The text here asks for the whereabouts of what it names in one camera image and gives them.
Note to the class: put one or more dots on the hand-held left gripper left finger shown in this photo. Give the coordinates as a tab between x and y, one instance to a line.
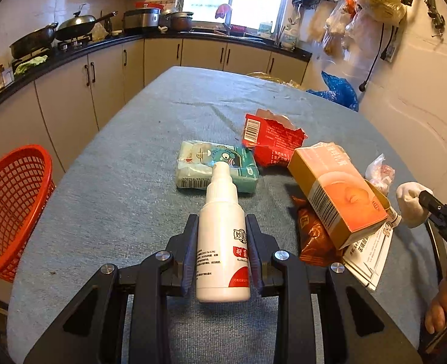
189	261

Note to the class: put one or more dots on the dark pot with lid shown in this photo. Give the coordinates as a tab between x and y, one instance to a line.
180	21

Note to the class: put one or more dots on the white medicine box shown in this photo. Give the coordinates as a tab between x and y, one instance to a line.
369	261

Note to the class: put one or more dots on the pink cloth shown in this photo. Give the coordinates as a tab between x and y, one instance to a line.
223	9

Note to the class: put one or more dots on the grey-blue tablecloth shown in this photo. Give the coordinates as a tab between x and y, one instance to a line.
132	159

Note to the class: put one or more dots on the yellow plastic bag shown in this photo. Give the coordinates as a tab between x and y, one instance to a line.
272	77

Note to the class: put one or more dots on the white spray bottle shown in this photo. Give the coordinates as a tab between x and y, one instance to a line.
221	242

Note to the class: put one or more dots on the beige base cabinets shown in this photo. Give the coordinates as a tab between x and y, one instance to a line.
68	91

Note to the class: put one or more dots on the steel rice cooker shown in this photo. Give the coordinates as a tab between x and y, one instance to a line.
142	17

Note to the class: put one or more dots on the black hanging clamp tool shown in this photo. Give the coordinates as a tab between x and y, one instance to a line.
434	7

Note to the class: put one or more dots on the white tissue wad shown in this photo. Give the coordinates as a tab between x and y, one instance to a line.
411	201

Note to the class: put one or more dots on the torn red snack packet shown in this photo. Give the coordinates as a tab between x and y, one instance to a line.
276	140

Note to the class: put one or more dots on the hanging clear plastic bags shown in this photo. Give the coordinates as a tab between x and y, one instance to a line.
337	22

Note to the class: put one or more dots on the white utensil holder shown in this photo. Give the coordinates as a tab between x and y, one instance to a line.
290	36

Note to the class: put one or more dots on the crumpled white plastic wrapper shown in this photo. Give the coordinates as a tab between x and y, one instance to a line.
379	174

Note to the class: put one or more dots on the orange-brown snack bag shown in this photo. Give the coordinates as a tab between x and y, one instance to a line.
314	242

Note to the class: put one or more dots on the wall power socket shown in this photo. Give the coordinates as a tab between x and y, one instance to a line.
392	47

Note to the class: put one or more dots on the red plastic basket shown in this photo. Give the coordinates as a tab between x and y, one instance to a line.
3	212

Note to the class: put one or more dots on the gas stove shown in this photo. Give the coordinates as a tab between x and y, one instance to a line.
70	45

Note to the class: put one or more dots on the orange cardboard box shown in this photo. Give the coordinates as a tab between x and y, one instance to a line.
333	182

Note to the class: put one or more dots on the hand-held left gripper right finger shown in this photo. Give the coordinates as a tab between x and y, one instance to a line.
254	261

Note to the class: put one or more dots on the teal tissue packet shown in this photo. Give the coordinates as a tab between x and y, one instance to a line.
197	167

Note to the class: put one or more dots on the black wok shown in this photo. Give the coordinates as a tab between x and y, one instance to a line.
34	40

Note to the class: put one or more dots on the steel faucet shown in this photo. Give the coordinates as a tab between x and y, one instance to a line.
228	22

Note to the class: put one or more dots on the wok with steel lid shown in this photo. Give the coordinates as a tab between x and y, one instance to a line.
75	26

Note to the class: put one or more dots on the blue plastic bag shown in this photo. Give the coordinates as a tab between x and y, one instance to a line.
339	91

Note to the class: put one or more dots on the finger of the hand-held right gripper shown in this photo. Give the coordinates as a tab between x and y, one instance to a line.
437	206

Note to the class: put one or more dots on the person's right hand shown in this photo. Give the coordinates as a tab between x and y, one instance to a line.
441	303

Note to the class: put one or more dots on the green white box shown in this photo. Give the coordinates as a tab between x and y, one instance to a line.
265	29

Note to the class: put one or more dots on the green leafy vegetable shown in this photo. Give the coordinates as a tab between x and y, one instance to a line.
30	64

